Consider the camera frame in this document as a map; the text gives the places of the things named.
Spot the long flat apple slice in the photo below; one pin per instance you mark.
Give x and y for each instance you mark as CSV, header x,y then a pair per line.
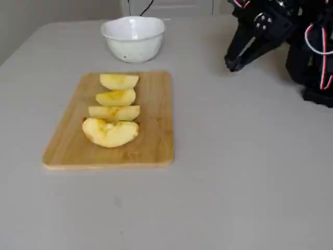
x,y
125,113

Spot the apple slice with narrow core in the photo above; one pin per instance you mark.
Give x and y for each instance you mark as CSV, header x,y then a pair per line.
x,y
117,81

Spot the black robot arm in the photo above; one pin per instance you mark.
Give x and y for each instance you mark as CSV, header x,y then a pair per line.
x,y
304,62

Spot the white ceramic bowl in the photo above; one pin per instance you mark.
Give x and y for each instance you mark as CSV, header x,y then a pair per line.
x,y
132,44

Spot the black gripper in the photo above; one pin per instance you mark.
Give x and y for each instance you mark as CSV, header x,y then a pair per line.
x,y
263,24

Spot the bamboo cutting board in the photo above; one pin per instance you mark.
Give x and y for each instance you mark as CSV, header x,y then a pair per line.
x,y
153,125

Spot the small yellow apple slice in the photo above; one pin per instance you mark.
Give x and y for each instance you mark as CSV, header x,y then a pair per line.
x,y
117,99

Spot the large thick apple slice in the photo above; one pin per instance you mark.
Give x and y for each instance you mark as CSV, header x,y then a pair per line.
x,y
112,135

